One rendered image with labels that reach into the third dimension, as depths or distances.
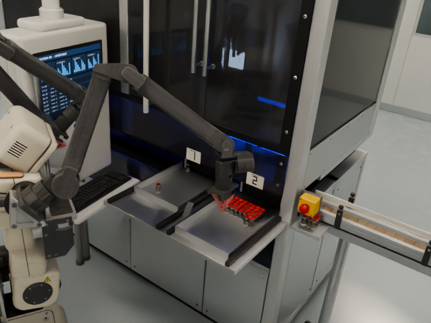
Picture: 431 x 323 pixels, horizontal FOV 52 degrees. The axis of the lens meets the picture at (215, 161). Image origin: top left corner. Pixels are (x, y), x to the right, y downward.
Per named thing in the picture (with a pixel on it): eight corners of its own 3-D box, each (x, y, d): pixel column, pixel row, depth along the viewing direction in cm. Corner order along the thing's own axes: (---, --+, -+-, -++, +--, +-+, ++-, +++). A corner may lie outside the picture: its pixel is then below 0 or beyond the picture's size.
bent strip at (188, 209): (188, 212, 190) (188, 200, 188) (193, 215, 189) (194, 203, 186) (166, 226, 180) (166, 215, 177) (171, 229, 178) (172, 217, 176)
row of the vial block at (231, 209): (222, 209, 194) (223, 200, 192) (256, 225, 185) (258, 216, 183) (219, 211, 193) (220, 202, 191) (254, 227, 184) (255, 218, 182)
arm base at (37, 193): (15, 187, 137) (18, 207, 127) (35, 170, 137) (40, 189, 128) (35, 202, 142) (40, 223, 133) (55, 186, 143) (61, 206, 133)
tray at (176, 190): (181, 166, 227) (182, 161, 225) (223, 184, 214) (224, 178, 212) (133, 192, 202) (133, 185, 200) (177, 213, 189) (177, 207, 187)
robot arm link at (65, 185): (95, 51, 136) (95, 50, 126) (138, 67, 140) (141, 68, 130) (50, 186, 140) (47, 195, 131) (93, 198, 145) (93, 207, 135)
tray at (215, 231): (224, 199, 202) (224, 193, 200) (273, 222, 189) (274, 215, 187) (174, 232, 177) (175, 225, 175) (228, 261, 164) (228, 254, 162)
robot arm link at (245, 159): (214, 137, 150) (221, 141, 142) (246, 134, 153) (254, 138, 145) (215, 171, 153) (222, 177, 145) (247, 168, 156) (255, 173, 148)
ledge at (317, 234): (304, 215, 199) (305, 211, 198) (331, 226, 192) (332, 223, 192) (290, 229, 188) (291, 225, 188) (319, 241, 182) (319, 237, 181)
